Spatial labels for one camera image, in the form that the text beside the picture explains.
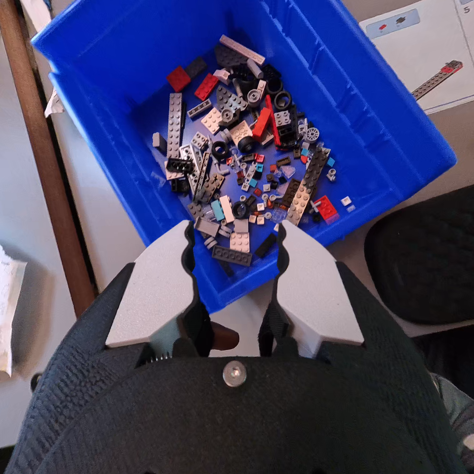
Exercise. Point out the brick-print white paper bag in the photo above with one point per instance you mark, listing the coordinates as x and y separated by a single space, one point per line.
9 307

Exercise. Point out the person's leg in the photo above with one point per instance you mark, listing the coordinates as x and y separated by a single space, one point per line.
459 407

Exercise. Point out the brown wooden strip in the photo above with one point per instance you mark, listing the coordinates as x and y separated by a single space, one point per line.
40 148

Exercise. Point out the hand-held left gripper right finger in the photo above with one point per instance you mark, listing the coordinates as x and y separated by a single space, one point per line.
314 292

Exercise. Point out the open instruction booklet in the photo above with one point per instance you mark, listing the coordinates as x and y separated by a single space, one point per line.
437 44

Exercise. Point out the torn white paper scrap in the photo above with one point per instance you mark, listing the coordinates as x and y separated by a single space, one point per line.
53 105

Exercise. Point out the blue plastic bin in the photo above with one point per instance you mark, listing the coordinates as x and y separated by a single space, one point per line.
111 44

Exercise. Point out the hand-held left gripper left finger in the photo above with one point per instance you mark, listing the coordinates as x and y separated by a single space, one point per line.
155 292

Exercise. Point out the pile of mixed lego bricks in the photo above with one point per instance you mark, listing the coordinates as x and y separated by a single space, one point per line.
174 122

